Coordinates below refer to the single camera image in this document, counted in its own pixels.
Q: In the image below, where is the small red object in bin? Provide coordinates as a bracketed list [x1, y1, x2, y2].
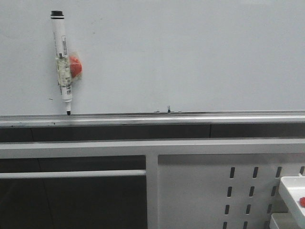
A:
[299, 197, 305, 208]

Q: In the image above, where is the white perforated metal panel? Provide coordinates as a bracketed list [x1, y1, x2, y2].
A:
[158, 153, 305, 229]

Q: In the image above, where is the white metal shelf frame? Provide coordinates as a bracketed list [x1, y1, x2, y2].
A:
[0, 138, 305, 229]

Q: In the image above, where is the aluminium whiteboard marker tray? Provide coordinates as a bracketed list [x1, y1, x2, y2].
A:
[0, 111, 305, 128]

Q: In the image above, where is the red round magnet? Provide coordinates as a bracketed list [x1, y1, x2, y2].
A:
[69, 52, 82, 81]

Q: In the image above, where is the large white whiteboard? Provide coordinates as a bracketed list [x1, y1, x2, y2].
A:
[0, 0, 305, 115]

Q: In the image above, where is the white black-tipped whiteboard marker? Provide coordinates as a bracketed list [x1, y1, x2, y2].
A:
[50, 10, 72, 115]

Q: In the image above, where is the white plastic bin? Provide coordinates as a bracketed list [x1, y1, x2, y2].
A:
[278, 176, 305, 229]

